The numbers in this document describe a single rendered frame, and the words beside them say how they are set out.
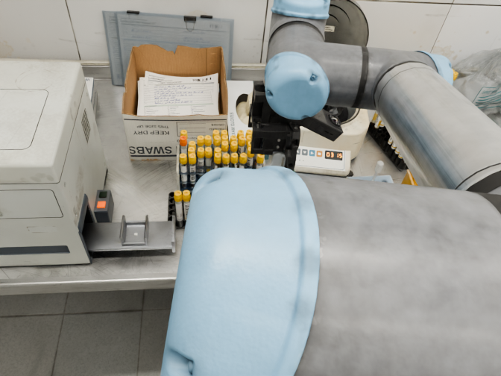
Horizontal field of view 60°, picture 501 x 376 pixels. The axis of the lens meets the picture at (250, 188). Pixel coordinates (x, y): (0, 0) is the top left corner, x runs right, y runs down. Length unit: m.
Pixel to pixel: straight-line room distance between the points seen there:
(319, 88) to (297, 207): 0.35
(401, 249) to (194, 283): 0.07
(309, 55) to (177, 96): 0.71
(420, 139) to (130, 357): 1.55
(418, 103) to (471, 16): 1.07
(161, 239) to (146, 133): 0.27
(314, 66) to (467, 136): 0.22
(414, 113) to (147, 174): 0.78
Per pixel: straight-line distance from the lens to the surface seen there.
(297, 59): 0.52
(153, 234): 0.92
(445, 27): 1.46
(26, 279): 0.98
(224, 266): 0.15
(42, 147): 0.75
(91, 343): 1.84
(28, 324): 1.95
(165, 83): 1.24
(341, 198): 0.17
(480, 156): 0.32
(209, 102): 1.18
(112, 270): 0.94
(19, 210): 0.83
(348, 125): 1.09
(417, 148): 0.37
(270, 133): 0.71
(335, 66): 0.53
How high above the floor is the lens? 1.67
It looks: 49 degrees down
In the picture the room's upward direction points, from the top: 7 degrees clockwise
